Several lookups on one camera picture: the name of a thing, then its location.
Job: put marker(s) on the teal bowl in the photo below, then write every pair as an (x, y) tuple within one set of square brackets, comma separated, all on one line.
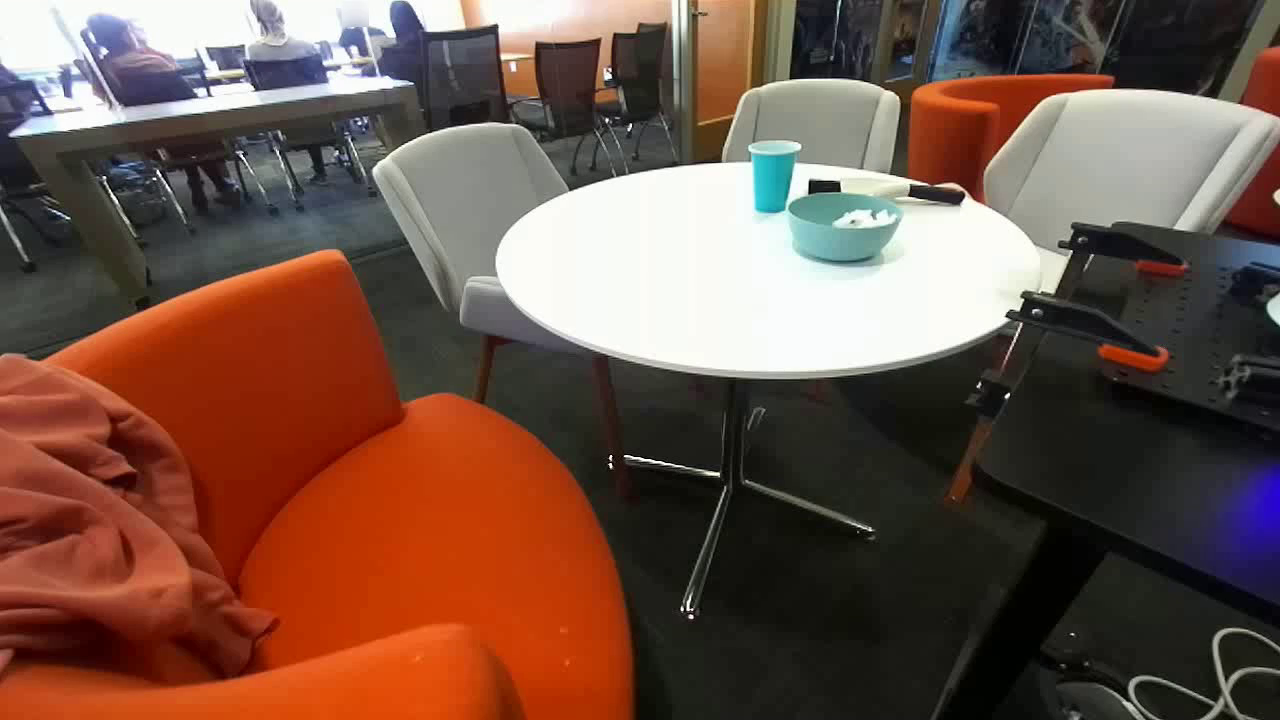
[(821, 243)]

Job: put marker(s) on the pile of white pieces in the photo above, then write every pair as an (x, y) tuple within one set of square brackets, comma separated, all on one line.
[(853, 219)]

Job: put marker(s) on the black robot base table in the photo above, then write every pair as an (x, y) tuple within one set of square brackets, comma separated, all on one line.
[(1132, 467)]

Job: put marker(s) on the round white table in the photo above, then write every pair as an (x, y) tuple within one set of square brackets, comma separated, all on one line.
[(695, 282)]

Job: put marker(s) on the teal plastic cup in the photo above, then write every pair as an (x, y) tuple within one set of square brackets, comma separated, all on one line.
[(775, 183)]

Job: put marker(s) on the grey upholstered chair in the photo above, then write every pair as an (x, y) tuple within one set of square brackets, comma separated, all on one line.
[(460, 201), (1121, 154), (812, 120)]

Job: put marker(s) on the black mesh office chair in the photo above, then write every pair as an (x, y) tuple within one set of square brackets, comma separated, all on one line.
[(13, 160), (565, 83), (460, 74), (641, 67), (284, 68)]

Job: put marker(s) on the large orange armchair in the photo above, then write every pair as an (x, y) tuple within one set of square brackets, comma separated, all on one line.
[(401, 534)]

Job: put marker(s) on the wooden door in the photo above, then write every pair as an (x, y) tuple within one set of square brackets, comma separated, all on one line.
[(724, 61)]

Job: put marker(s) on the seated person dark top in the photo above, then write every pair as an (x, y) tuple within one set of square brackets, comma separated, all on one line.
[(401, 41)]

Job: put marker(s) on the seated person grey top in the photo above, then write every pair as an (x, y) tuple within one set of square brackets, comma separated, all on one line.
[(272, 33)]

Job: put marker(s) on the long wooden meeting table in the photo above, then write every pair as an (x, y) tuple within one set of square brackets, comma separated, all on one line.
[(201, 114)]

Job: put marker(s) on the pink blanket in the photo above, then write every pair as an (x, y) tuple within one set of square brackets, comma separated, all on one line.
[(80, 534)]

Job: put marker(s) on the seated person maroon top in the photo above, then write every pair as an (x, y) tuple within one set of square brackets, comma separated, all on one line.
[(132, 67)]

